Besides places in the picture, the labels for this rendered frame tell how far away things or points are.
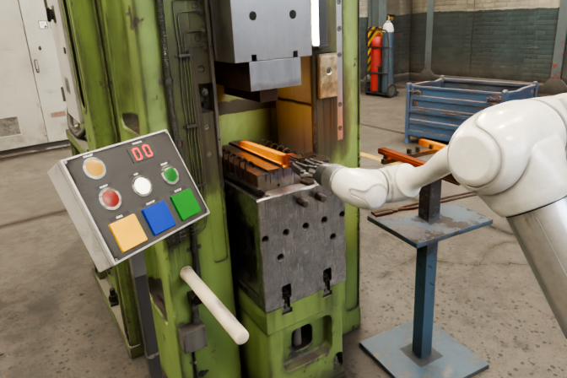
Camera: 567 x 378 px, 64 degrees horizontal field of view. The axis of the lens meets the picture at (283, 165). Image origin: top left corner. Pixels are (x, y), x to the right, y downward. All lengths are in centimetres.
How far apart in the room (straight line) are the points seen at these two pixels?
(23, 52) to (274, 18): 526
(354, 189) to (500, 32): 870
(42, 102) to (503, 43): 787
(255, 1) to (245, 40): 12
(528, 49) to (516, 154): 883
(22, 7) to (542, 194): 624
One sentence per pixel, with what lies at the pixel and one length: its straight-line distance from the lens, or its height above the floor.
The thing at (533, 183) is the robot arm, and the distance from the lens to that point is 80.
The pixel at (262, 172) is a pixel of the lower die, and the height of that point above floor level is 98.
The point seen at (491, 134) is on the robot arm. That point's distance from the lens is 76.
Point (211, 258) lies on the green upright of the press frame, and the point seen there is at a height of 64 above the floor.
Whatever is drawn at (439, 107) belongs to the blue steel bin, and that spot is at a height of 47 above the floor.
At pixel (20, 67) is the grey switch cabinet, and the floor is 109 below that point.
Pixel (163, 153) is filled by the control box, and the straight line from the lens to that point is 134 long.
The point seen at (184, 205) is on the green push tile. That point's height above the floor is 101.
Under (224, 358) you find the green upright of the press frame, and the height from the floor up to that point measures 18.
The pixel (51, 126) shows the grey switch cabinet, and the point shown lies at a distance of 668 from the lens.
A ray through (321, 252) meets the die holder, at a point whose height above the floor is 63.
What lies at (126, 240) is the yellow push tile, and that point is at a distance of 119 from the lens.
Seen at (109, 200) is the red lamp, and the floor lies 109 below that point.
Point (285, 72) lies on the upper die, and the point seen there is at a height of 132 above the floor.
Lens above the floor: 149
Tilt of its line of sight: 18 degrees down
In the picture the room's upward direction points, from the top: 3 degrees counter-clockwise
